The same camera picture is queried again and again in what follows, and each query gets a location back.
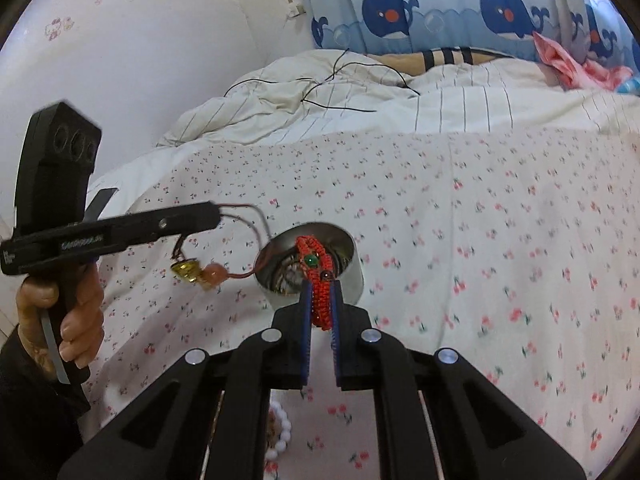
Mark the pink crumpled cloth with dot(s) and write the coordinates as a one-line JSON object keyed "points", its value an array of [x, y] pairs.
{"points": [[579, 76]]}

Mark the light blue cloth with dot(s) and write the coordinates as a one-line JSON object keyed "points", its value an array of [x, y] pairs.
{"points": [[630, 86]]}

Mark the black left sleeve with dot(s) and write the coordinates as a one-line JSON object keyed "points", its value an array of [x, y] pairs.
{"points": [[39, 417]]}

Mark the person's left hand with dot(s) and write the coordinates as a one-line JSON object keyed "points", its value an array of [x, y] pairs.
{"points": [[81, 330]]}

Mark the white striped duvet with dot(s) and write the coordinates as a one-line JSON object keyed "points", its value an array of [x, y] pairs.
{"points": [[327, 91]]}

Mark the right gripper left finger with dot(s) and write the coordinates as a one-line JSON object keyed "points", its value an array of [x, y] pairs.
{"points": [[275, 358]]}

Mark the round silver metal tin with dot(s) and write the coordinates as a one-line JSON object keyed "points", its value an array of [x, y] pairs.
{"points": [[314, 251]]}

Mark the tan striped pillow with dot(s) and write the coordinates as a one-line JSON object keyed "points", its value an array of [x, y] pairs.
{"points": [[418, 63]]}

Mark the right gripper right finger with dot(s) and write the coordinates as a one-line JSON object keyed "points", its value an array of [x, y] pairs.
{"points": [[366, 359]]}

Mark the cherry print bed sheet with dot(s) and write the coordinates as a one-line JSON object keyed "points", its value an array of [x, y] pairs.
{"points": [[520, 250]]}

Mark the blue whale print curtain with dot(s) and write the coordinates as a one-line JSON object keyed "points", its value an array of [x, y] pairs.
{"points": [[585, 28]]}

